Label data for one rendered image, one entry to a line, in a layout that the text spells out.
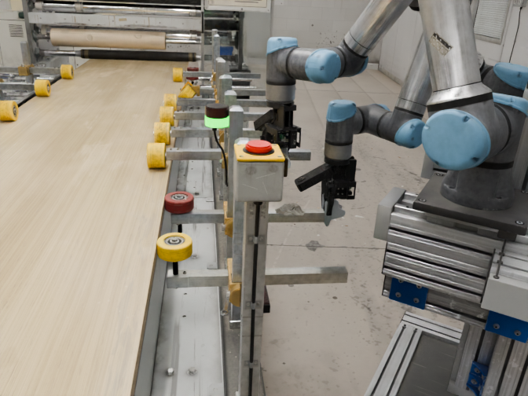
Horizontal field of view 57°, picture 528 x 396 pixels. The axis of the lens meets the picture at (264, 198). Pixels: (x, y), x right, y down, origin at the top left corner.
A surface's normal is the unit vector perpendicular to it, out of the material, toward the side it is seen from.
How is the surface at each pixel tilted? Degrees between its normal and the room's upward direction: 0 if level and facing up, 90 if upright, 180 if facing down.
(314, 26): 90
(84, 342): 0
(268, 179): 90
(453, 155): 96
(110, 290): 0
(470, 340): 90
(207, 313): 0
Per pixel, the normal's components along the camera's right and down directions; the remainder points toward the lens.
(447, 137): -0.67, 0.38
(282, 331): 0.04, -0.92
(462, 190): -0.70, -0.05
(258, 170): 0.11, 0.40
